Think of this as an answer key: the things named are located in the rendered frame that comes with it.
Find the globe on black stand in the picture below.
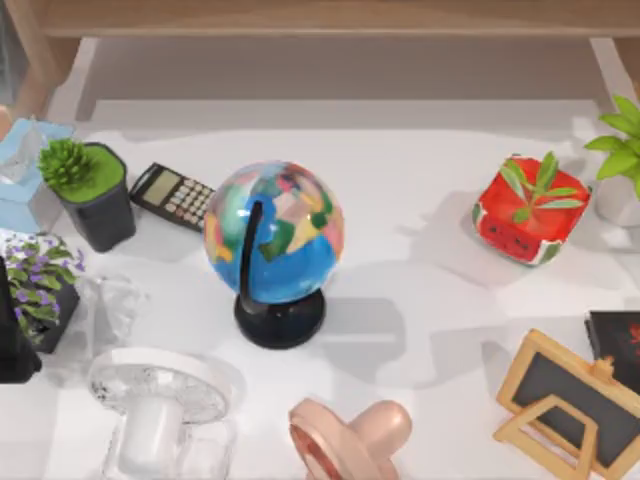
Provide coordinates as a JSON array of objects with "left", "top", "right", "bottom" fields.
[{"left": 203, "top": 159, "right": 346, "bottom": 351}]

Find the black calculator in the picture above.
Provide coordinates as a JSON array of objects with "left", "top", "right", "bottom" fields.
[{"left": 129, "top": 161, "right": 218, "bottom": 233}]

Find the pink desk fan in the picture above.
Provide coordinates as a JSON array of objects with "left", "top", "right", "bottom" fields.
[{"left": 288, "top": 397, "right": 414, "bottom": 480}]

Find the wooden shelf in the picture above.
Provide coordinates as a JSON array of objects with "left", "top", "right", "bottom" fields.
[{"left": 1, "top": 0, "right": 640, "bottom": 121}]

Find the watermelon pot with plant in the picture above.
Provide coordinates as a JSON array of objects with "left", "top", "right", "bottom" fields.
[{"left": 471, "top": 150, "right": 593, "bottom": 268}]

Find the clear glass cup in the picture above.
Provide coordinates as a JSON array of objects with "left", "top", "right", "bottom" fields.
[{"left": 74, "top": 275, "right": 150, "bottom": 357}]

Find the green plant in black pot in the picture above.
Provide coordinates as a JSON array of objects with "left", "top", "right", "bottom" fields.
[{"left": 37, "top": 137, "right": 138, "bottom": 254}]

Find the white desk fan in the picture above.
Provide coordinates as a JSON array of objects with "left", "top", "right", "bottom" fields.
[{"left": 88, "top": 347, "right": 247, "bottom": 480}]

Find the purple flower plant black pot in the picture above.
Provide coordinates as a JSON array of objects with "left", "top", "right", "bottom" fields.
[{"left": 0, "top": 231, "right": 86, "bottom": 355}]

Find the wooden framed blackboard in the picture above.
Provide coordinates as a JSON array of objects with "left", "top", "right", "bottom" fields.
[{"left": 492, "top": 328, "right": 640, "bottom": 480}]

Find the light blue tissue box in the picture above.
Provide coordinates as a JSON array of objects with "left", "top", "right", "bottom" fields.
[{"left": 0, "top": 116, "right": 77, "bottom": 235}]

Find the green plant in white pot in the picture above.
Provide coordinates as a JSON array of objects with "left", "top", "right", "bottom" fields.
[{"left": 583, "top": 94, "right": 640, "bottom": 229}]

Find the black book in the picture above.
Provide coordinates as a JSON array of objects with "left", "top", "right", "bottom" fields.
[{"left": 583, "top": 310, "right": 640, "bottom": 394}]

